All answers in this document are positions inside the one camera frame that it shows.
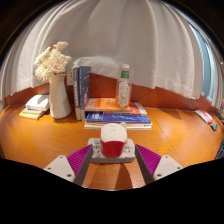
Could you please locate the light blue window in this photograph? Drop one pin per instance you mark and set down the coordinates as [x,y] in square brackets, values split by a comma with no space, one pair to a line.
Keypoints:
[204,63]

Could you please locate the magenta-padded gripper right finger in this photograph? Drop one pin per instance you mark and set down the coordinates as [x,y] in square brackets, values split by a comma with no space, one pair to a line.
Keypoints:
[166,166]

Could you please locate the upright grey book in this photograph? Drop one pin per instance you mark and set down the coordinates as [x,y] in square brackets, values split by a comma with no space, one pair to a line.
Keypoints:
[76,93]

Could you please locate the red and white charger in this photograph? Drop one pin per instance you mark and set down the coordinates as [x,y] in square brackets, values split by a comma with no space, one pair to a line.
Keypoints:
[113,143]

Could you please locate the white flat book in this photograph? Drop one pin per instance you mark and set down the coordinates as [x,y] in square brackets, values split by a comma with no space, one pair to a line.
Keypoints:
[140,126]

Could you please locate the red flat book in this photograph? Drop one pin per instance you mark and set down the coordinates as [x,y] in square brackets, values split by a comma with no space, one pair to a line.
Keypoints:
[137,109]

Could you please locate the white ceramic vase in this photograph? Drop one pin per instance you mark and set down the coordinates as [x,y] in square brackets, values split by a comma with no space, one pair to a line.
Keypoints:
[60,100]

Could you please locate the blue flat book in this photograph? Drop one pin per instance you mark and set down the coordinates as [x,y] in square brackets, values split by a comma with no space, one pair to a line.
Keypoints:
[116,118]

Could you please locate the white and pink flowers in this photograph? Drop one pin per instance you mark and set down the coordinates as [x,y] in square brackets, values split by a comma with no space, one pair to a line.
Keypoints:
[53,61]

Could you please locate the orange flat book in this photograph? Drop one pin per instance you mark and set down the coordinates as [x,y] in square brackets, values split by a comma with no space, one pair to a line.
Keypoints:
[100,104]

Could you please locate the upright blue book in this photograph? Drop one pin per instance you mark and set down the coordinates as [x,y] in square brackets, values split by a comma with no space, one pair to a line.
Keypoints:
[85,86]

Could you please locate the clear green-labelled bottle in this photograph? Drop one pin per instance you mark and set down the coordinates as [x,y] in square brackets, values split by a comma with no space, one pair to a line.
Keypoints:
[123,90]

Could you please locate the small yellow book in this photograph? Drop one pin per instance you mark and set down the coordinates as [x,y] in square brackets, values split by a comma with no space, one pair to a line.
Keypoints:
[30,114]

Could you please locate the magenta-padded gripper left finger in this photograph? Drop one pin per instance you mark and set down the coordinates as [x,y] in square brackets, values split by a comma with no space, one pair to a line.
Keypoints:
[59,166]

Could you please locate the small dark grey object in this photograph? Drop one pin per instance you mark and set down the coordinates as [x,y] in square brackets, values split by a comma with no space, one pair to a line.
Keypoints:
[214,126]

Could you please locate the white wall socket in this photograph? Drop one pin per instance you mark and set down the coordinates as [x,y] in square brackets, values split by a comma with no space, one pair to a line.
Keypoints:
[70,77]

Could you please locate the small white book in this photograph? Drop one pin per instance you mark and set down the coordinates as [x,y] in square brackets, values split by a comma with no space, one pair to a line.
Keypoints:
[38,101]

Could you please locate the white curtain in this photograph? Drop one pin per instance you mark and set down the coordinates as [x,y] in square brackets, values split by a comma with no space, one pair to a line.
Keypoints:
[116,36]

